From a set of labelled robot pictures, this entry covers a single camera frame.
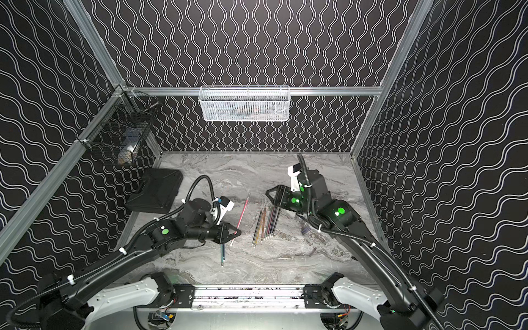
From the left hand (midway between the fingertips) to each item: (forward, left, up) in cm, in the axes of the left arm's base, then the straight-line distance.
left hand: (240, 231), depth 69 cm
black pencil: (+16, -13, -20) cm, 29 cm away
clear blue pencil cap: (+12, -26, -20) cm, 35 cm away
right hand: (+10, -10, +9) cm, 17 cm away
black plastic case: (+24, +45, -15) cm, 53 cm away
